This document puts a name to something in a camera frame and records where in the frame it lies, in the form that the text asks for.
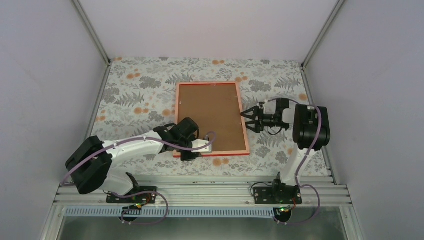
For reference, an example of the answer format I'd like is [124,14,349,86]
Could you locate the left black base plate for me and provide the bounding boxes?
[106,186,158,205]

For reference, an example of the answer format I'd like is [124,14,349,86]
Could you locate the red picture frame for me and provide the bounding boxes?
[172,81,251,158]

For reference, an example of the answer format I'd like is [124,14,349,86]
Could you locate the aluminium rail base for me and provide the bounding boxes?
[52,172,353,208]

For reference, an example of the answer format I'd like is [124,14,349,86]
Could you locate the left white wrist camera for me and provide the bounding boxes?
[192,139,212,153]

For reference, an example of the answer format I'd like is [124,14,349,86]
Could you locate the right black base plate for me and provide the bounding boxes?
[253,186,303,205]

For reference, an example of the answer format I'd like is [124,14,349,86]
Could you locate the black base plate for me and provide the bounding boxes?
[253,186,303,205]
[106,186,158,205]

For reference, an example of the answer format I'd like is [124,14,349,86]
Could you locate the brown backing board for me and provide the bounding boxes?
[177,84,246,154]

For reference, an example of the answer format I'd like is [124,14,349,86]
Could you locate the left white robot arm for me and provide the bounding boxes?
[65,117,211,203]

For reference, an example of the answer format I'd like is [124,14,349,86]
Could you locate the floral patterned table mat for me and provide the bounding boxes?
[81,56,332,177]

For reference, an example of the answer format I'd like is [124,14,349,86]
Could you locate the grey slotted cable duct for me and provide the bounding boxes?
[64,206,275,219]

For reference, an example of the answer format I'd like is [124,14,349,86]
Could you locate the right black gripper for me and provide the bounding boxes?
[240,106,288,134]

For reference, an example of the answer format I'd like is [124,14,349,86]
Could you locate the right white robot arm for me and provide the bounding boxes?
[240,98,331,204]

